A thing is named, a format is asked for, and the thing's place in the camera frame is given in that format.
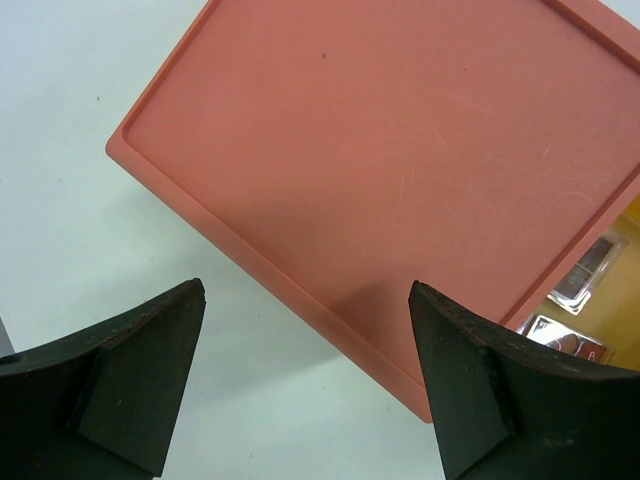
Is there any yellow drawer box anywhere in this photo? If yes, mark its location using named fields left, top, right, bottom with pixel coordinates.
left=508, top=199, right=639, bottom=370

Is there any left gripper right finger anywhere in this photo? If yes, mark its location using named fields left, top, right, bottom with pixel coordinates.
left=409, top=281, right=639, bottom=479

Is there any orange eyeshadow palette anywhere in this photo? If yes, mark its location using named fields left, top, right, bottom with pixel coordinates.
left=518, top=313, right=613, bottom=364

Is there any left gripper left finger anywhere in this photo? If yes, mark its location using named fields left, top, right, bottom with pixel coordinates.
left=1, top=278, right=206, bottom=479

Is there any long brown eyeshadow palette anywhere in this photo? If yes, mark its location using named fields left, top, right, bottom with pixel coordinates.
left=547, top=230, right=628, bottom=316

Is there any orange drawer box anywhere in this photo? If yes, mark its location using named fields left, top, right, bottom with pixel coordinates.
left=106, top=1, right=639, bottom=420

